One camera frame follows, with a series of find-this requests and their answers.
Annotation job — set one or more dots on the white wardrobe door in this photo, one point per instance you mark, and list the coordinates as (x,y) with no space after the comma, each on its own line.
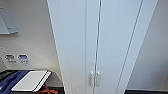
(73,40)
(116,40)

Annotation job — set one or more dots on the white flat board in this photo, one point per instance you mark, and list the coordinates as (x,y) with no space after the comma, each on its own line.
(30,80)

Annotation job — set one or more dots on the white wardrobe cabinet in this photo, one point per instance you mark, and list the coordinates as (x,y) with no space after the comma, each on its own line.
(148,20)

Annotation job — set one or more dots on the blue moulded tray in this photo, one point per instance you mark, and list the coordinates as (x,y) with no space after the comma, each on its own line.
(10,83)

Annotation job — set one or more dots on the wall socket with blue label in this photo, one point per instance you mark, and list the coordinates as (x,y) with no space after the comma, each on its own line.
(23,59)

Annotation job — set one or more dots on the white wall socket plate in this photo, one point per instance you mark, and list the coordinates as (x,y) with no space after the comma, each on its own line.
(10,59)

